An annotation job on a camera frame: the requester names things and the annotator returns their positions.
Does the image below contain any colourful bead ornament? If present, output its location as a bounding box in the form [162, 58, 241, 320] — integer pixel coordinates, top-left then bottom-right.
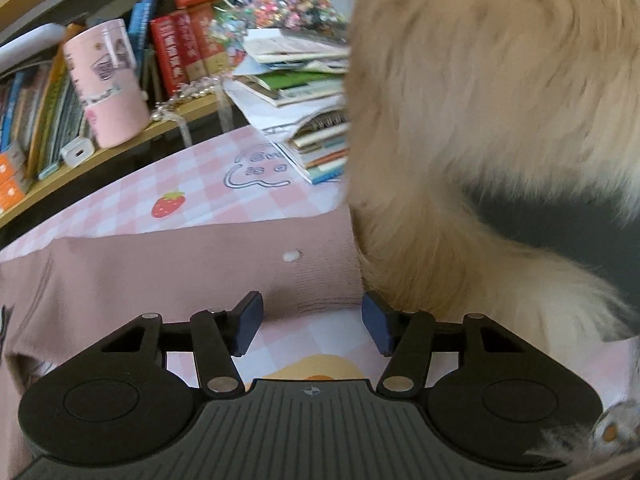
[214, 0, 347, 37]

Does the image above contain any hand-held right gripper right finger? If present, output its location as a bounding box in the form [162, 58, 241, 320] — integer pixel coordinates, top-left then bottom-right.
[361, 290, 527, 399]

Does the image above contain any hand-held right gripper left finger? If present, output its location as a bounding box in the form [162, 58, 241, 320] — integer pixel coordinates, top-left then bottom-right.
[97, 290, 265, 399]

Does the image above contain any brown and lavender knit sweater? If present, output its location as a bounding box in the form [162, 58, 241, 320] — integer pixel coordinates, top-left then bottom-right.
[0, 207, 363, 480]

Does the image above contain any row of leaning colourful books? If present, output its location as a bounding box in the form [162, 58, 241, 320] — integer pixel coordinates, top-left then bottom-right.
[0, 57, 96, 181]

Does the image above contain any orange and white carton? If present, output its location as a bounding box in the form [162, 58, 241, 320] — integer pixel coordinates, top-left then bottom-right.
[0, 152, 27, 184]
[0, 177, 24, 213]

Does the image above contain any pearl bead string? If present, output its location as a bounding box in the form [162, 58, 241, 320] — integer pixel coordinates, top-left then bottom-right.
[152, 77, 224, 122]

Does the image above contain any red hardcover book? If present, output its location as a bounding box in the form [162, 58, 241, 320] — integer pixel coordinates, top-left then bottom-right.
[150, 15, 190, 99]
[175, 9, 207, 87]
[192, 4, 232, 79]

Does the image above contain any fluffy cream cat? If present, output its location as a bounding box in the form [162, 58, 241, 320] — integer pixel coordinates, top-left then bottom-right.
[342, 0, 640, 351]

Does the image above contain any white and wooden bookshelf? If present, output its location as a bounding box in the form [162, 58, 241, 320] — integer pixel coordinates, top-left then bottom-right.
[0, 0, 236, 231]

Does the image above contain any white charger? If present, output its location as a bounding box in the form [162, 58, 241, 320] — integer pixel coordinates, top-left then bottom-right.
[60, 137, 96, 167]

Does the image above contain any pink cylindrical container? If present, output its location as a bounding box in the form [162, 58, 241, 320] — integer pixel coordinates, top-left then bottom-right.
[62, 19, 152, 150]

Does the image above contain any stack of booklets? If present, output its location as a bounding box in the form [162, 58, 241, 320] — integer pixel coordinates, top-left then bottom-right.
[222, 27, 352, 186]

